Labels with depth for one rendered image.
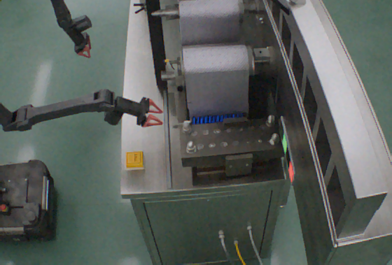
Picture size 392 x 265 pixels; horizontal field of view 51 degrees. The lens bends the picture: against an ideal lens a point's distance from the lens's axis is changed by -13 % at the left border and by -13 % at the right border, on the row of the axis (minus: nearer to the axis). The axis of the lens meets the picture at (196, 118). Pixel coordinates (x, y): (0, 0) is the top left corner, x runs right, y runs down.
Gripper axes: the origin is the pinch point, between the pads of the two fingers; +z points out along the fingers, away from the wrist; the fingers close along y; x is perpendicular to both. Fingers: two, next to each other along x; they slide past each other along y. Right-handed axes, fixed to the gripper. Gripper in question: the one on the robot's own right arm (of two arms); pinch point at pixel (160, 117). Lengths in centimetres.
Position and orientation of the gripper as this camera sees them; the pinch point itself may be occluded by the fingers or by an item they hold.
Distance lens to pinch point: 186.8
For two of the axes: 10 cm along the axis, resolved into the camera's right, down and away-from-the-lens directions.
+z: 8.6, 2.9, 4.1
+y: 0.7, 7.4, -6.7
